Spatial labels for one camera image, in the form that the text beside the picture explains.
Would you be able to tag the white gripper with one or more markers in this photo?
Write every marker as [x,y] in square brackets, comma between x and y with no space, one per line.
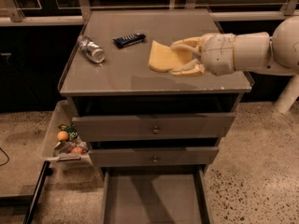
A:
[219,54]

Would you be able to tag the yellow sponge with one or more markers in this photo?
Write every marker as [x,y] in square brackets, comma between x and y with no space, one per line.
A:
[163,59]

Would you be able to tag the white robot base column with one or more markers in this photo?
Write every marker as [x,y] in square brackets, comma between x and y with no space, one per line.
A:
[289,95]

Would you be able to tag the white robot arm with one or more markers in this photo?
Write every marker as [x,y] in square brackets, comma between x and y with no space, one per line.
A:
[270,54]

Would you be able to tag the grey drawer cabinet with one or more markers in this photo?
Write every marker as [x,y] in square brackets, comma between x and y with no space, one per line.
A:
[124,85]

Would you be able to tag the grey top drawer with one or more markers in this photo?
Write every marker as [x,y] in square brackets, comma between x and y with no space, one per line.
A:
[153,127]

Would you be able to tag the grey drawer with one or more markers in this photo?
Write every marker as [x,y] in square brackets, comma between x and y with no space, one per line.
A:
[129,157]
[153,127]
[155,195]

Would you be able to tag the grey middle drawer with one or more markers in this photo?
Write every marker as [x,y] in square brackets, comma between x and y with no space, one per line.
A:
[129,157]

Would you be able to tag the grey bottom drawer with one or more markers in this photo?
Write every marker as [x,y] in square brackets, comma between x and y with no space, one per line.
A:
[155,195]

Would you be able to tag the dark blue snack bar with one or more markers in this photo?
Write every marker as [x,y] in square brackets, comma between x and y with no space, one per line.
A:
[128,40]

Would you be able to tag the green snack packet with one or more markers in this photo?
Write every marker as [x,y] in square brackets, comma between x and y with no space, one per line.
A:
[70,129]

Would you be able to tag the red apple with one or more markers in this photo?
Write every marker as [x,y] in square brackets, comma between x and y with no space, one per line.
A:
[77,150]

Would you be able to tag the orange fruit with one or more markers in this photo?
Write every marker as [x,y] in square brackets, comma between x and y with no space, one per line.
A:
[62,136]

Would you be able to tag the clear plastic bin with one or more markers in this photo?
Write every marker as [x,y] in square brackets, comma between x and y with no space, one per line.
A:
[61,115]

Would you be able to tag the silver foil snack bag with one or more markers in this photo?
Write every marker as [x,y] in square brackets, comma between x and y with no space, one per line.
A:
[64,147]

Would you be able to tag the black metal bar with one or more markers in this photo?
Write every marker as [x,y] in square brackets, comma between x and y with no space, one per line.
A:
[45,171]

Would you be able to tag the white metal railing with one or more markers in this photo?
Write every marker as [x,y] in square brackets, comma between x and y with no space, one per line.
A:
[78,11]

